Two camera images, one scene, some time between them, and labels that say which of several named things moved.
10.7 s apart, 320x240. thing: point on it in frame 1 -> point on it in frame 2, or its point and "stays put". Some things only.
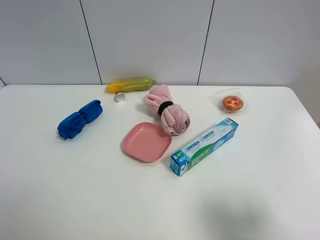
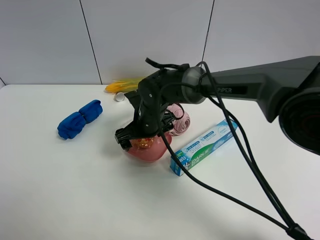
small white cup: [119, 97] stays put
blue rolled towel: [71, 127] stays put
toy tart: [230, 101] -> [145, 143]
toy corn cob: [130, 85] stays put
